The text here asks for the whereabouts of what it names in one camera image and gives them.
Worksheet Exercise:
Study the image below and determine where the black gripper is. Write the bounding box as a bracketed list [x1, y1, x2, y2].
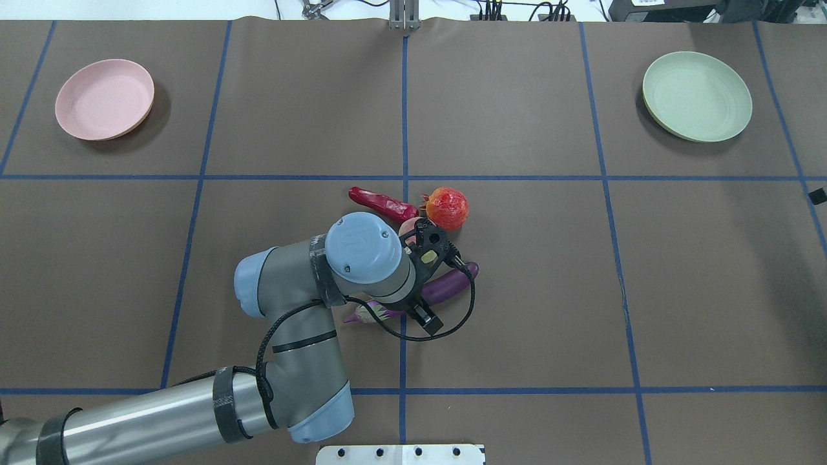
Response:
[401, 218, 461, 285]

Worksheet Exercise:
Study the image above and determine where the peach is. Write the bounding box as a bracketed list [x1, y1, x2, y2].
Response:
[397, 217, 422, 236]

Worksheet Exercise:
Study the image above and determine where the red pomegranate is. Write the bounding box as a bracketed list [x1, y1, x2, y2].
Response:
[422, 187, 470, 231]

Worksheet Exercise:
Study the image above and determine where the red chili pepper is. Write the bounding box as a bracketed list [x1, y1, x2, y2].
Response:
[348, 186, 420, 224]

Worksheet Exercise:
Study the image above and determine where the purple eggplant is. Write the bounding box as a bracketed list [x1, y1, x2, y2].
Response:
[343, 269, 470, 324]

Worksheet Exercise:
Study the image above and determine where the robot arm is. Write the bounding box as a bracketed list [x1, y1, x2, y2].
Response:
[2, 212, 474, 464]

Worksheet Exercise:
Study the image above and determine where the brown table mat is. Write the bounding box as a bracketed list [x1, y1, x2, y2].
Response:
[2, 17, 825, 464]

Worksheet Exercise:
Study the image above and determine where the black power strip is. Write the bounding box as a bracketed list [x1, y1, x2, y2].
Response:
[468, 11, 577, 23]

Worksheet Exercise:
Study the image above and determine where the green plate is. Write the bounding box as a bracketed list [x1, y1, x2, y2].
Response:
[642, 51, 753, 143]

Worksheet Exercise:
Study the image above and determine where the pink plate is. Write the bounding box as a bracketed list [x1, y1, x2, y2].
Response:
[54, 59, 156, 141]

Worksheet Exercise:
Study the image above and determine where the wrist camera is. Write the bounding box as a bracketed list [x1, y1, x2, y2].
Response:
[410, 300, 444, 336]

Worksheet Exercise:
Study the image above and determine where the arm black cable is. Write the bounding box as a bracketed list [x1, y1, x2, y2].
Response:
[256, 255, 477, 430]

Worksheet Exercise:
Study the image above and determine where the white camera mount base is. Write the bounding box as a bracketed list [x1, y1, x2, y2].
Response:
[314, 444, 487, 464]

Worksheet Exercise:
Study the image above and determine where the aluminium post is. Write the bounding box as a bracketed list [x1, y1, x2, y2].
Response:
[389, 0, 421, 32]

